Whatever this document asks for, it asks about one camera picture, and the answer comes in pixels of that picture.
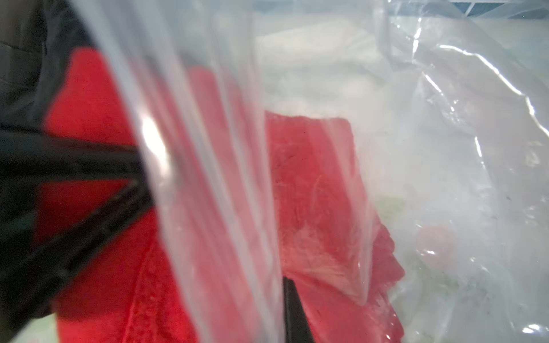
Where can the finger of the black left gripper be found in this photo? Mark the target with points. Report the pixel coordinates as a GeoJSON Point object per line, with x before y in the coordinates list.
{"type": "Point", "coordinates": [28, 156]}
{"type": "Point", "coordinates": [28, 287]}

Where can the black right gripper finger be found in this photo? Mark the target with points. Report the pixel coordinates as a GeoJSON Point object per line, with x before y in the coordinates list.
{"type": "Point", "coordinates": [297, 329]}

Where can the black garment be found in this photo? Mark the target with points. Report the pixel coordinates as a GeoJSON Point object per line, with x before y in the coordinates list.
{"type": "Point", "coordinates": [37, 41]}

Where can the red garment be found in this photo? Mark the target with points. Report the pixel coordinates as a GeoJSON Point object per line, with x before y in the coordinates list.
{"type": "Point", "coordinates": [244, 199]}

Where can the clear plastic vacuum bag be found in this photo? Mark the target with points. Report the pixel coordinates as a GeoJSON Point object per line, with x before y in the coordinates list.
{"type": "Point", "coordinates": [450, 132]}

